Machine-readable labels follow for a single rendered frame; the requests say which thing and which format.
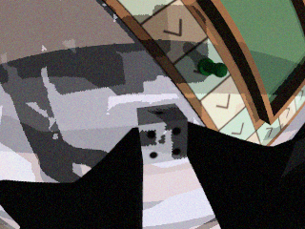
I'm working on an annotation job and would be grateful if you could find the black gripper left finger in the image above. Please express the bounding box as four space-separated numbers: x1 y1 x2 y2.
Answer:
0 127 144 229

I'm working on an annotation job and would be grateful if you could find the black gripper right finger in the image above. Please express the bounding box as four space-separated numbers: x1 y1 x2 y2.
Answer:
187 122 305 229

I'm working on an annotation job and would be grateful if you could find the white die with black pips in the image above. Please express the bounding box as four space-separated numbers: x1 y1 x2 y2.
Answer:
136 103 188 164

